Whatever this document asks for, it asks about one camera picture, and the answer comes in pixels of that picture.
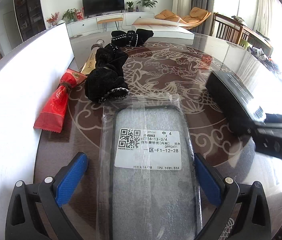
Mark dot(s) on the white cardboard storage box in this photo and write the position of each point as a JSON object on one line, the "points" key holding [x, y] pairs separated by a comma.
{"points": [[28, 76]]}

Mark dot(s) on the green potted plant right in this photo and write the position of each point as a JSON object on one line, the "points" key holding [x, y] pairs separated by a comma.
{"points": [[147, 5]]}

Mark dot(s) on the wooden bench stool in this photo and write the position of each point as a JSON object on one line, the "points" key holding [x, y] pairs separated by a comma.
{"points": [[104, 22]]}

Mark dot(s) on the dark glass display cabinet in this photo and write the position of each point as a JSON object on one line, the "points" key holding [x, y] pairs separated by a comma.
{"points": [[29, 18]]}

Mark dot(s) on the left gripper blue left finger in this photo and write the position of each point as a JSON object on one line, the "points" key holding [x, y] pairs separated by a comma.
{"points": [[23, 219]]}

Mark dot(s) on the phone case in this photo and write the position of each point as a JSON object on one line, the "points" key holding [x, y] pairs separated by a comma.
{"points": [[147, 185]]}

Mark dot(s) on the red flowers in white vase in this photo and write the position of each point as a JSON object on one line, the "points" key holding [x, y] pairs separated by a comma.
{"points": [[53, 19]]}

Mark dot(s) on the black rectangular box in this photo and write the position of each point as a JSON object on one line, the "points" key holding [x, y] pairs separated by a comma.
{"points": [[238, 105]]}

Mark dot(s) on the small potted plant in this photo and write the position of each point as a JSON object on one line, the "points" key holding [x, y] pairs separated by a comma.
{"points": [[130, 6]]}

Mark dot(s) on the orange lounge chair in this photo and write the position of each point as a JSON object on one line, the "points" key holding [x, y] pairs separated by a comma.
{"points": [[195, 17]]}

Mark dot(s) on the cluttered wooden side table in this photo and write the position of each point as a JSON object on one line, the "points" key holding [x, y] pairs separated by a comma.
{"points": [[258, 45]]}

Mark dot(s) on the wooden dining chair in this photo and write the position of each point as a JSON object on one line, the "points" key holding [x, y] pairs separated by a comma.
{"points": [[226, 28]]}

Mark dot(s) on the green plant left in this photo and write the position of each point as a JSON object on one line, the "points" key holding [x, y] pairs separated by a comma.
{"points": [[69, 15]]}

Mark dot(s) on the black lace-trimmed sock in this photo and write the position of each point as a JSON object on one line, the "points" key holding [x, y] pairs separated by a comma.
{"points": [[107, 81]]}

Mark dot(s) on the white tv cabinet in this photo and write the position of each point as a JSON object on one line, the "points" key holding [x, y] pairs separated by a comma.
{"points": [[89, 25]]}

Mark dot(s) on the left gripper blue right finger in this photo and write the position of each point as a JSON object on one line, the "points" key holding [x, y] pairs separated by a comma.
{"points": [[253, 219]]}

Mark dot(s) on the red snack packet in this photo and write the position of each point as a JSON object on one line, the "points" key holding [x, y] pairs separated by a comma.
{"points": [[51, 118]]}

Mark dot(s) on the black flat television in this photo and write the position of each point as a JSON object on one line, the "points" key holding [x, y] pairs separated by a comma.
{"points": [[95, 7]]}

